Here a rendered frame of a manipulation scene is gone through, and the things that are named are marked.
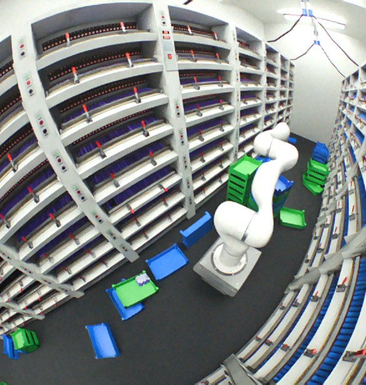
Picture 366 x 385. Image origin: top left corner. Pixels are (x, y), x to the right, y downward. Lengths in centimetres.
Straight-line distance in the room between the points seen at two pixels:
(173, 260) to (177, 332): 61
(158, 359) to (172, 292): 59
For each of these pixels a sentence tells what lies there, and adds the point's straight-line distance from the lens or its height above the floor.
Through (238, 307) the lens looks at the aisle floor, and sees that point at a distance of 124.
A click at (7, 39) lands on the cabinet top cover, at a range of 95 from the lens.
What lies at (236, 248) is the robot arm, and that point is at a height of 64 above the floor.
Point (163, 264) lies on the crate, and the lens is 132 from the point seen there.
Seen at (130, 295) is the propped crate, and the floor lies 8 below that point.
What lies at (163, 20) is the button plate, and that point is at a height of 162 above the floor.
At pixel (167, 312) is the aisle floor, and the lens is 124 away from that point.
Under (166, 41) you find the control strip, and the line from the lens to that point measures 95.
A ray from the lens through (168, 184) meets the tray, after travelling 108.
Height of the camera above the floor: 121
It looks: 43 degrees down
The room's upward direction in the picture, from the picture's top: 10 degrees counter-clockwise
